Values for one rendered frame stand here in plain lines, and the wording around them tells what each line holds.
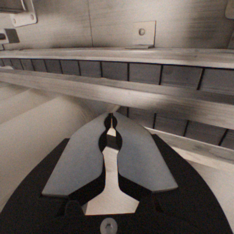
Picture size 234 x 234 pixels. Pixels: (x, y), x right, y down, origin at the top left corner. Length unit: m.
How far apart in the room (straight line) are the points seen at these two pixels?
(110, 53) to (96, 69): 0.03
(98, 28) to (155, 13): 0.09
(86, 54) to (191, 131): 0.17
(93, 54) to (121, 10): 0.07
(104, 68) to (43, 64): 0.13
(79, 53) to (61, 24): 0.10
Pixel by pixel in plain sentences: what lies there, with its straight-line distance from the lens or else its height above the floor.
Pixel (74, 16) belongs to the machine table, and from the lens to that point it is 0.27.
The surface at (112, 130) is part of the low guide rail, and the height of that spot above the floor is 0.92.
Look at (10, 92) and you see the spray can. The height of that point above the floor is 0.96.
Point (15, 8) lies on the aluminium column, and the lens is 0.35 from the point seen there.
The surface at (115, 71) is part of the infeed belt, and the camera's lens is 0.17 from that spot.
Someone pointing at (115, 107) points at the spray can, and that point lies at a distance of 0.16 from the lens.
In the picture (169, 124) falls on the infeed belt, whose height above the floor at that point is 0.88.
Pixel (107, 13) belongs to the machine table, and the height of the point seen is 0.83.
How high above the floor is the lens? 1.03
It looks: 48 degrees down
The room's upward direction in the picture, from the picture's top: 136 degrees counter-clockwise
